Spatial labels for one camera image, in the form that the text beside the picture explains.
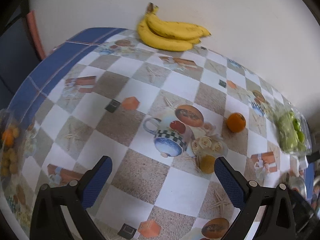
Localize orange tangerine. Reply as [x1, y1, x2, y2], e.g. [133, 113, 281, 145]
[226, 113, 246, 133]

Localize round metal tray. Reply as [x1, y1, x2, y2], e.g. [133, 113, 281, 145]
[287, 176, 306, 199]

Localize black and white charger box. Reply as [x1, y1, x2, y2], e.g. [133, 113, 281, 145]
[298, 152, 319, 174]

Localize clear plastic bag green fruits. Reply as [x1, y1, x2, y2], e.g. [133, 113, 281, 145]
[274, 103, 312, 157]

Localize yellow banana bunch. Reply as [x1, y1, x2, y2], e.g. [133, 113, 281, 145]
[137, 3, 211, 52]

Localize plastic bag of small fruits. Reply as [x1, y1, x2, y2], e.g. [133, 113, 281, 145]
[1, 109, 37, 191]

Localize brown round fruit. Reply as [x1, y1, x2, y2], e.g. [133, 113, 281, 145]
[199, 155, 216, 174]

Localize checkered printed tablecloth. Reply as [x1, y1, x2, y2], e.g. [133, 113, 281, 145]
[1, 28, 300, 239]

